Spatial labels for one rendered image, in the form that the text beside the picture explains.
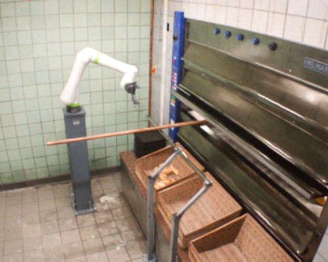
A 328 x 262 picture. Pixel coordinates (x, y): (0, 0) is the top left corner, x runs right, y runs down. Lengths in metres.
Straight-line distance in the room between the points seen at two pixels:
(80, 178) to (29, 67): 1.34
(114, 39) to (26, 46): 0.99
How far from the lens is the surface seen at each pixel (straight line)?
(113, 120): 3.85
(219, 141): 2.50
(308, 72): 1.73
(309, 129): 1.74
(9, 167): 4.01
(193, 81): 2.79
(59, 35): 3.49
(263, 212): 2.17
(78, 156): 3.18
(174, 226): 2.07
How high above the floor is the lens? 2.28
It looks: 25 degrees down
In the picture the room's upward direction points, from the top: 3 degrees clockwise
